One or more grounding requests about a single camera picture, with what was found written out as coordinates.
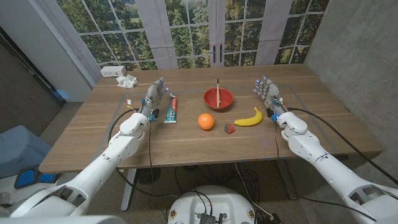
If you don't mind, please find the printed window backdrop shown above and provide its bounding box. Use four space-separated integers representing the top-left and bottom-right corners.
27 0 330 71

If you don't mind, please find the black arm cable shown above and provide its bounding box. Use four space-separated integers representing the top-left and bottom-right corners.
108 108 178 200
287 107 398 185

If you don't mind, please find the white robot chest panel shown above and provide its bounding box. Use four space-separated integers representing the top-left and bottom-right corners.
0 215 127 224

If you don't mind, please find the grey table leg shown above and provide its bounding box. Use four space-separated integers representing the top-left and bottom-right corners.
275 160 299 200

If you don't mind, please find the blue black foot pad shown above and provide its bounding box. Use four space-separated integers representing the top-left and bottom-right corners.
14 164 62 190

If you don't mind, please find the orange fruit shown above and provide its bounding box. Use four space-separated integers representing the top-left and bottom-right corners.
197 113 215 131

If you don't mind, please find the wooden toothbrush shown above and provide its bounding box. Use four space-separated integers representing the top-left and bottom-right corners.
215 78 221 108

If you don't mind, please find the white table leg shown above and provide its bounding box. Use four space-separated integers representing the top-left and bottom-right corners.
120 168 137 212

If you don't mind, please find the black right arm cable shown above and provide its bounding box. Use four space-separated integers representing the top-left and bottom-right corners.
287 107 398 185

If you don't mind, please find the round black floor fan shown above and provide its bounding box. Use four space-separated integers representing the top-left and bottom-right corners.
136 167 162 185

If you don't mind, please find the green red toothpaste tube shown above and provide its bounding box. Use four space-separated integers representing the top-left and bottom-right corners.
164 93 178 124

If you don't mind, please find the white robot torso base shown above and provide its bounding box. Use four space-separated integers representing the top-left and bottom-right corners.
167 185 256 224

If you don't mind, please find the red bowl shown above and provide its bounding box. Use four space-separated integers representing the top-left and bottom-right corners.
203 87 234 111

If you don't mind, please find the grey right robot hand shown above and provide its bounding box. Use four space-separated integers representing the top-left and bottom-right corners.
252 75 289 121

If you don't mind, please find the crumpled white tissue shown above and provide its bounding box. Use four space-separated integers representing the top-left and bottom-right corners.
116 74 138 90

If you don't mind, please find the white power strip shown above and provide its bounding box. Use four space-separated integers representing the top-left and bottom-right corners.
99 65 127 78

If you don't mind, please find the white floor cable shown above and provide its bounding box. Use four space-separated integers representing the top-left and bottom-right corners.
234 163 274 218

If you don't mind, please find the yellow toy banana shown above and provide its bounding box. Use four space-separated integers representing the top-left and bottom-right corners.
233 106 264 128

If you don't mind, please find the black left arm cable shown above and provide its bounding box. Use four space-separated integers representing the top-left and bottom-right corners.
108 108 178 200

